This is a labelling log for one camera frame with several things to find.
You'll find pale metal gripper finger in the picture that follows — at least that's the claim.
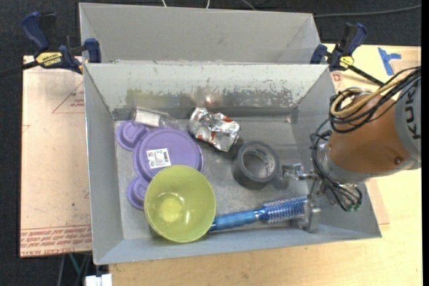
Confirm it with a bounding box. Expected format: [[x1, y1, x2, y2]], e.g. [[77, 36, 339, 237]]
[[302, 194, 322, 233], [279, 163, 318, 191]]

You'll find blue hairbrush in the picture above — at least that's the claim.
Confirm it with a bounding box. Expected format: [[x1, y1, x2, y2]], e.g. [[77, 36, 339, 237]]
[[208, 195, 311, 233]]

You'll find crushed silver can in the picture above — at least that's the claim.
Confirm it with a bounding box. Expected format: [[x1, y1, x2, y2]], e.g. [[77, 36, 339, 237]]
[[186, 106, 242, 153]]

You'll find yellow-green plastic bowl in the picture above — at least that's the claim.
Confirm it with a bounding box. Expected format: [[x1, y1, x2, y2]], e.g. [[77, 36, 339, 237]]
[[143, 164, 217, 244]]

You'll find purple mouse-shaped plate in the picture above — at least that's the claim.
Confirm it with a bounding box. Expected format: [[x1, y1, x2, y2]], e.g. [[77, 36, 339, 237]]
[[115, 120, 205, 212]]

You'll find grey metal bin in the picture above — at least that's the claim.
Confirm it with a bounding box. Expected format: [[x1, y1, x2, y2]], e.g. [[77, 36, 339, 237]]
[[78, 2, 383, 266]]

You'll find clear plastic bottle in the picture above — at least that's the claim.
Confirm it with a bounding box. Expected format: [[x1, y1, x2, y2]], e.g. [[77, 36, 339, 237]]
[[128, 106, 180, 129]]

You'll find brown cardboard board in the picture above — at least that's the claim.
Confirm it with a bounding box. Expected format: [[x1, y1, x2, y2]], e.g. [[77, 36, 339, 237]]
[[19, 55, 391, 259]]

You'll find grey duct tape roll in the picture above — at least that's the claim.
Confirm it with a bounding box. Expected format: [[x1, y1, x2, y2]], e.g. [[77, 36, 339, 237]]
[[231, 140, 281, 191]]

